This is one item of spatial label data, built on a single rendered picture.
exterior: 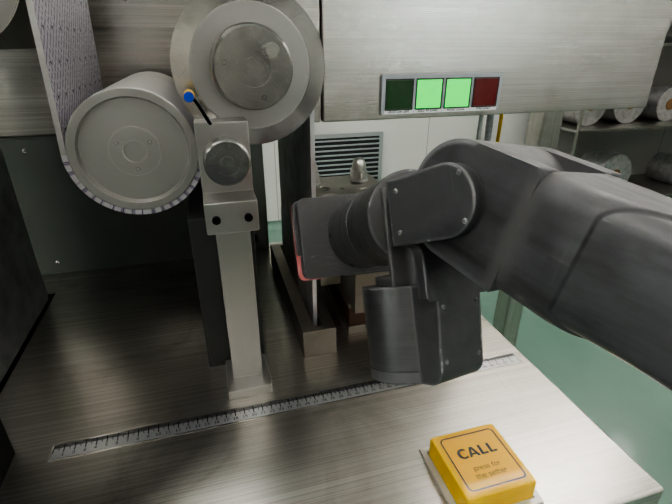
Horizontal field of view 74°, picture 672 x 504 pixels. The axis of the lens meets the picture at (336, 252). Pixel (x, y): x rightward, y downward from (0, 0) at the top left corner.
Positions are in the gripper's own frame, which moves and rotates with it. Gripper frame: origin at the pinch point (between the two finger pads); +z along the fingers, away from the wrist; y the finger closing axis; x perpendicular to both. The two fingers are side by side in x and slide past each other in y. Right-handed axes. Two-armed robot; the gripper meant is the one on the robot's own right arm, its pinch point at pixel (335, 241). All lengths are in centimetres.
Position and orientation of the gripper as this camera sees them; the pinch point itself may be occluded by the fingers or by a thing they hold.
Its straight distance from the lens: 45.5
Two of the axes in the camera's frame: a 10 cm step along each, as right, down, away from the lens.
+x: -1.2, -9.9, 0.3
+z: -2.4, 0.6, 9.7
